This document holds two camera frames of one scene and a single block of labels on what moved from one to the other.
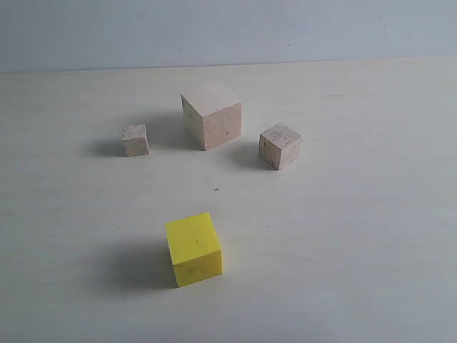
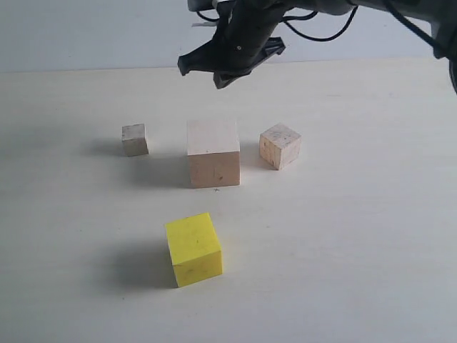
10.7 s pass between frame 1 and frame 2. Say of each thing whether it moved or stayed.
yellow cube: stayed
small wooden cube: stayed
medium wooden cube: stayed
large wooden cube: moved
